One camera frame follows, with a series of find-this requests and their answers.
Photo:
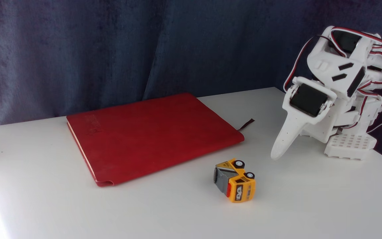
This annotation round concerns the red notebook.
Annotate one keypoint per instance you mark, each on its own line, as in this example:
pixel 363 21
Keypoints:
pixel 151 136

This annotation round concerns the yellow grey toy truck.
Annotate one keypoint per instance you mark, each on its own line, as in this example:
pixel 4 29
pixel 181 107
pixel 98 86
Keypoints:
pixel 239 186

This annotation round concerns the dark blue curtain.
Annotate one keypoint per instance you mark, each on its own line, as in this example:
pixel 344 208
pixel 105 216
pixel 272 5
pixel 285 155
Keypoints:
pixel 78 49

